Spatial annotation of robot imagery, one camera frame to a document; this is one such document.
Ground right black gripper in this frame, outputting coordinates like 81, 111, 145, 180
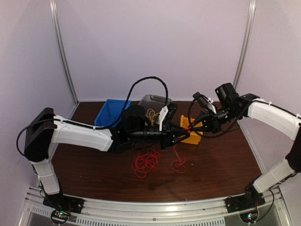
188, 104, 240, 134

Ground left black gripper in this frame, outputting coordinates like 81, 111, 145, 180
129, 121, 190, 149

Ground yellow cable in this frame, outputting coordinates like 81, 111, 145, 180
145, 108, 162, 124

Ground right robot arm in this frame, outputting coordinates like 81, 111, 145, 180
191, 83, 301, 208

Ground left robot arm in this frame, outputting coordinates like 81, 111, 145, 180
20, 105, 190, 209

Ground yellow plastic bin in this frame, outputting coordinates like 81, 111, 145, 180
180, 115, 201, 145

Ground grey transparent plastic tub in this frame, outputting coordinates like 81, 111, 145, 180
138, 94, 173, 125

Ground blue plastic bin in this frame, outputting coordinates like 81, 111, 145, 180
94, 99, 125, 127

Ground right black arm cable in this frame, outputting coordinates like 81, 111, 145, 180
187, 98, 250, 138

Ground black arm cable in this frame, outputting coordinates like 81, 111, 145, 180
16, 75, 170, 161
187, 98, 250, 138

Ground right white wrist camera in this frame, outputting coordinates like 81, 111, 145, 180
192, 92, 216, 114

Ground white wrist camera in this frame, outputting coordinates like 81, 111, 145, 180
158, 103, 178, 131
192, 92, 216, 114

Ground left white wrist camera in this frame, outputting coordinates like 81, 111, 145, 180
158, 103, 178, 131

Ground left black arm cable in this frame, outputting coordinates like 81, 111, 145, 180
16, 75, 170, 161

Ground blue cables in bin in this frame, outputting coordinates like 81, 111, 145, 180
107, 112, 122, 125

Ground aluminium front rail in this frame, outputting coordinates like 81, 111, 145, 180
17, 187, 292, 226

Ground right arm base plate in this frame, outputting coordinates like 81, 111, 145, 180
224, 194, 265, 213

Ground right aluminium frame post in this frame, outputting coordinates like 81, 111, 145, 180
233, 0, 256, 89

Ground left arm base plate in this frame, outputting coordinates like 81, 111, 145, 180
43, 195, 84, 214

